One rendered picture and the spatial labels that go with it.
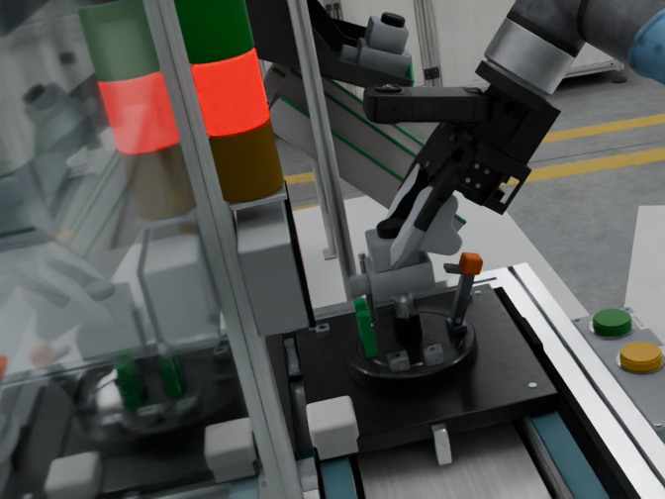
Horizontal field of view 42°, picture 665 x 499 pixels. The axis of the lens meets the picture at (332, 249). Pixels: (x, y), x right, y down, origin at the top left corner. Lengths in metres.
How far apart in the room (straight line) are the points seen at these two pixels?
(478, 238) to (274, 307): 0.85
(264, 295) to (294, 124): 0.48
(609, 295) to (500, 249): 1.61
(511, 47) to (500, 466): 0.39
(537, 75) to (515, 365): 0.29
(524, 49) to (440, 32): 4.08
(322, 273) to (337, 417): 0.59
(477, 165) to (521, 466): 0.29
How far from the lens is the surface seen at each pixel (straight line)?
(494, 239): 1.42
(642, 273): 1.30
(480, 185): 0.85
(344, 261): 1.09
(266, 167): 0.62
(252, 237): 0.61
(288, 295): 0.61
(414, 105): 0.81
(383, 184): 1.09
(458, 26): 4.90
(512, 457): 0.88
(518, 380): 0.89
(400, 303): 0.90
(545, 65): 0.82
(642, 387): 0.89
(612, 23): 0.78
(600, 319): 0.97
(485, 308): 1.01
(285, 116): 1.06
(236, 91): 0.60
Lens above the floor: 1.48
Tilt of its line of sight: 25 degrees down
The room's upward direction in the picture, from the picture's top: 11 degrees counter-clockwise
